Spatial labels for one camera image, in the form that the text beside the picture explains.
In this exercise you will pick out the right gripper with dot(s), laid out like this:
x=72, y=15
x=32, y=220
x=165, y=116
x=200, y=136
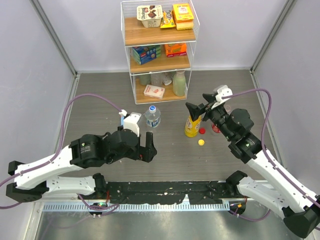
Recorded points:
x=196, y=111

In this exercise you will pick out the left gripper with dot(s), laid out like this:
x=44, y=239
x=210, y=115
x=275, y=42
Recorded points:
x=146, y=154

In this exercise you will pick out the small blue-label water bottle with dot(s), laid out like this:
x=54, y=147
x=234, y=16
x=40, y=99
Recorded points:
x=153, y=116

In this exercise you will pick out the red bottle cap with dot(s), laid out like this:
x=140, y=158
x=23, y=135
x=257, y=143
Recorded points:
x=202, y=130

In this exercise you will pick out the yellow juice bottle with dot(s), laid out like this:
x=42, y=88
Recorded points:
x=192, y=126

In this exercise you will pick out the clear red-label water bottle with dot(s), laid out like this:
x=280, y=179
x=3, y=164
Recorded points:
x=214, y=126

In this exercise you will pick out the yellow bottle cap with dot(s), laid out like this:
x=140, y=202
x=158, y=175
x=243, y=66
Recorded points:
x=201, y=142

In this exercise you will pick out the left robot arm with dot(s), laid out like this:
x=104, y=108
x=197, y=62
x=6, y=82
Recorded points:
x=42, y=178

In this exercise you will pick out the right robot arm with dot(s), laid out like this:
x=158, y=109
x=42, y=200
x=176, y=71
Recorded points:
x=292, y=201

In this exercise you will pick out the pale green drink bottle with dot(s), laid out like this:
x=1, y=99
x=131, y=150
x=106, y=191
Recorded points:
x=179, y=83

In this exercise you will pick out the small white bottle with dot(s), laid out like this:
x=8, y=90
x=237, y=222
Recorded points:
x=167, y=79

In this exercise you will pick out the blue toothbrush box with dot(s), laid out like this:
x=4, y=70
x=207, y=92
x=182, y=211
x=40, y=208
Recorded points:
x=122, y=120

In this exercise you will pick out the red white card box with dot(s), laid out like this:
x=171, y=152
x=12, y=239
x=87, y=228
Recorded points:
x=154, y=91

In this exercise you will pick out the clear plastic cup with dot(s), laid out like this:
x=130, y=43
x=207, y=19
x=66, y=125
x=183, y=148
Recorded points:
x=157, y=79

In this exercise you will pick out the orange snack box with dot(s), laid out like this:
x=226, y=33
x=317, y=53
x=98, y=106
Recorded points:
x=175, y=49

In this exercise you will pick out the blue green box pack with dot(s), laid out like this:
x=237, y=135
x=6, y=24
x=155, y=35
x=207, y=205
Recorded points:
x=145, y=54

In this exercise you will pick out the yellow candy bag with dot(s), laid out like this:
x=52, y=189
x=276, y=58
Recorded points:
x=167, y=20

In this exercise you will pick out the yellow sponge pack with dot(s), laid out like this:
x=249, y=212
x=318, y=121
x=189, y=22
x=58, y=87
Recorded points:
x=183, y=16

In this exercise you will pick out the chocolate pudding cup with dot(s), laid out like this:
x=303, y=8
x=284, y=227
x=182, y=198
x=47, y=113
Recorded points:
x=149, y=15

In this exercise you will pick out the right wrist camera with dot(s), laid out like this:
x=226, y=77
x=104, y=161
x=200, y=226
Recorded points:
x=222, y=94

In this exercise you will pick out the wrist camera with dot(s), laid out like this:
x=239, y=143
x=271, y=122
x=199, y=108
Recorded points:
x=222, y=94
x=131, y=121

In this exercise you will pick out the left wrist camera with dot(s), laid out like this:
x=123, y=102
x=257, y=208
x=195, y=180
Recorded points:
x=131, y=121

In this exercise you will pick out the white cable duct strip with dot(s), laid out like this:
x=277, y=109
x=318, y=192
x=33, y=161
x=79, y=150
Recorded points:
x=182, y=207

